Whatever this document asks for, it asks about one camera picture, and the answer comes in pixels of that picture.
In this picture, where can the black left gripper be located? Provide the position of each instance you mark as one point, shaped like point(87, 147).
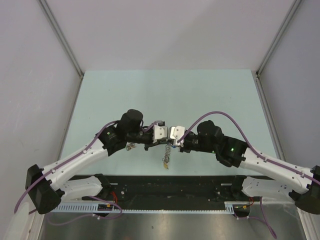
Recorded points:
point(150, 142)

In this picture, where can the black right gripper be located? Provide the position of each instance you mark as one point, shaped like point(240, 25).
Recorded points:
point(184, 149)

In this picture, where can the steel disc with key rings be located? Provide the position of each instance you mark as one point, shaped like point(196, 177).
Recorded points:
point(167, 153)

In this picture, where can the yellow tag key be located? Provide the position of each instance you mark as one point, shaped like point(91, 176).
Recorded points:
point(165, 165)

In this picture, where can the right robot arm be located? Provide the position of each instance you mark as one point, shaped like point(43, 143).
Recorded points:
point(297, 184)

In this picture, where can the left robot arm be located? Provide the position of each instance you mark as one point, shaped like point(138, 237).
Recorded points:
point(52, 184)

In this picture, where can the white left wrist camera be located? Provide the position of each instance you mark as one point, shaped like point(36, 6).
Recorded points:
point(160, 131)

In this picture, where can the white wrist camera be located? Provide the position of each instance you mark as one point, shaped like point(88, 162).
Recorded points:
point(160, 131)
point(175, 134)

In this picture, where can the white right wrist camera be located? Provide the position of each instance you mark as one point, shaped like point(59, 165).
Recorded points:
point(175, 134)

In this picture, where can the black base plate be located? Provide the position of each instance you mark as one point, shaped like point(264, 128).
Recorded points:
point(173, 193)

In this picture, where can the aluminium rail right side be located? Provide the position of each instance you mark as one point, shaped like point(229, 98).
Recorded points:
point(269, 118)

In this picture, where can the left aluminium frame post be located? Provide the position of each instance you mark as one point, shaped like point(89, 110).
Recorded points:
point(49, 15)

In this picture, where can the aluminium frame post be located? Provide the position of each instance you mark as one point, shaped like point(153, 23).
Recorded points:
point(49, 15)
point(293, 10)

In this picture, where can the right aluminium frame post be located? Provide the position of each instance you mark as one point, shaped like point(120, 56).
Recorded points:
point(293, 10)

